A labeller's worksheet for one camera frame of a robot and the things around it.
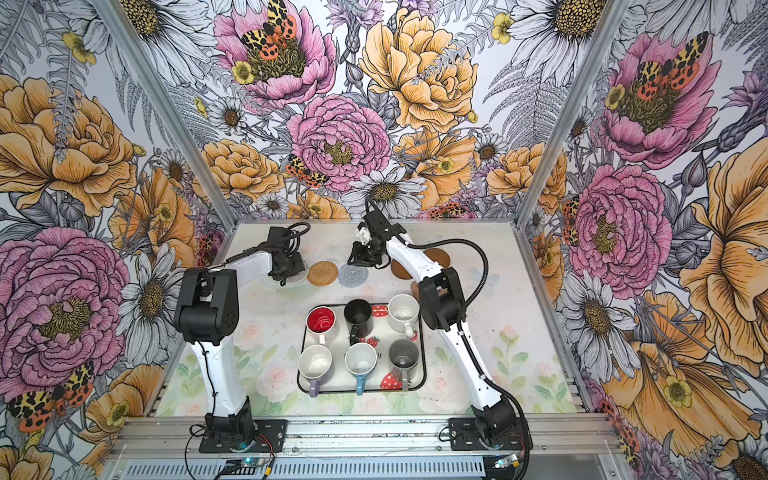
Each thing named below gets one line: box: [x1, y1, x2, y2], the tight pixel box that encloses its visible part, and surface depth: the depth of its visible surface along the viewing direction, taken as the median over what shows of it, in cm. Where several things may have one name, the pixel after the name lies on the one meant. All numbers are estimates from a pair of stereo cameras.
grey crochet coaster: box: [338, 264, 369, 289], surface depth 107 cm
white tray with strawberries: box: [297, 304, 427, 394], surface depth 85 cm
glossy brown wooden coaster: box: [391, 258, 413, 279], surface depth 107 cm
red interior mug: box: [305, 306, 337, 345], surface depth 89 cm
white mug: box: [387, 293, 420, 338], surface depth 91 cm
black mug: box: [344, 299, 373, 346], surface depth 89 cm
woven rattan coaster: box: [307, 261, 339, 287], surface depth 107 cm
